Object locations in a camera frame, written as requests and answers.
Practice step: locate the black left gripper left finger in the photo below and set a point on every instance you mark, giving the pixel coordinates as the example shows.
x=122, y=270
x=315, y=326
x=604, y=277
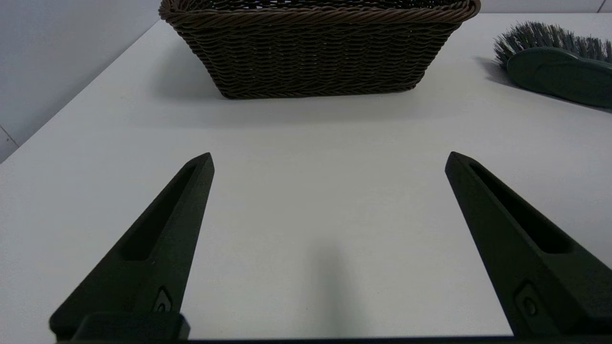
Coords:
x=158, y=258

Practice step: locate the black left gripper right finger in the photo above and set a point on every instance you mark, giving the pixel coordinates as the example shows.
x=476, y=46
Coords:
x=535, y=267

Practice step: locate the dark brown wicker basket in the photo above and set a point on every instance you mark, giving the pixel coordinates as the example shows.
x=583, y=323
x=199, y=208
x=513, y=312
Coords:
x=315, y=52

